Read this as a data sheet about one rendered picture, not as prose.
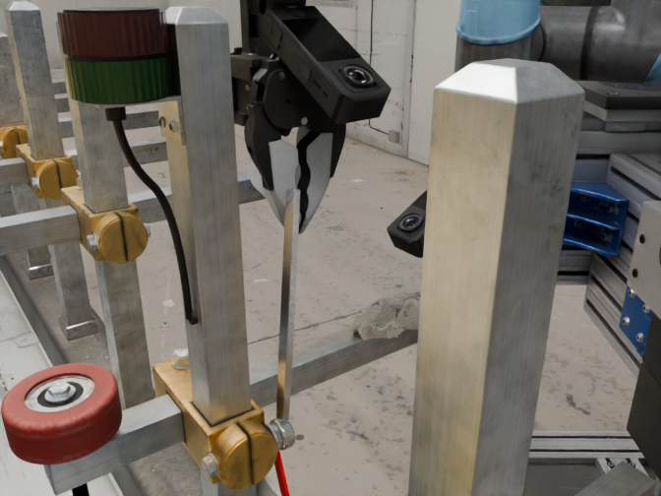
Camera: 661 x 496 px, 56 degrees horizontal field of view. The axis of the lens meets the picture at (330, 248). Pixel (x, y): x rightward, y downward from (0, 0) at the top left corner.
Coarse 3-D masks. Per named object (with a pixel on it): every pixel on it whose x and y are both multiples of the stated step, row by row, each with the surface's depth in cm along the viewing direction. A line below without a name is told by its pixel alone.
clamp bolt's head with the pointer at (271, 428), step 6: (270, 426) 50; (270, 432) 50; (276, 432) 50; (276, 438) 49; (276, 456) 50; (276, 462) 50; (276, 468) 51; (282, 468) 50; (276, 474) 51; (282, 474) 50; (282, 480) 50; (282, 486) 51; (282, 492) 51; (288, 492) 51
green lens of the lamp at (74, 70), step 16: (80, 64) 35; (96, 64) 34; (112, 64) 34; (128, 64) 35; (144, 64) 35; (160, 64) 36; (80, 80) 35; (96, 80) 35; (112, 80) 35; (128, 80) 35; (144, 80) 35; (160, 80) 36; (80, 96) 35; (96, 96) 35; (112, 96) 35; (128, 96) 35; (144, 96) 36; (160, 96) 37
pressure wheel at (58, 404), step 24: (24, 384) 47; (48, 384) 47; (72, 384) 47; (96, 384) 47; (24, 408) 44; (48, 408) 44; (72, 408) 44; (96, 408) 44; (120, 408) 48; (24, 432) 43; (48, 432) 43; (72, 432) 43; (96, 432) 44; (24, 456) 44; (48, 456) 43; (72, 456) 44
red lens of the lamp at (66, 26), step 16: (64, 16) 34; (80, 16) 33; (96, 16) 33; (112, 16) 33; (128, 16) 34; (144, 16) 34; (160, 16) 36; (64, 32) 34; (80, 32) 34; (96, 32) 34; (112, 32) 34; (128, 32) 34; (144, 32) 35; (160, 32) 36; (64, 48) 35; (80, 48) 34; (96, 48) 34; (112, 48) 34; (128, 48) 34; (144, 48) 35; (160, 48) 36
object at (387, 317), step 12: (384, 300) 66; (396, 300) 67; (372, 312) 63; (384, 312) 64; (396, 312) 64; (408, 312) 64; (360, 324) 63; (372, 324) 62; (384, 324) 63; (396, 324) 62; (408, 324) 63; (372, 336) 61; (384, 336) 61; (396, 336) 61
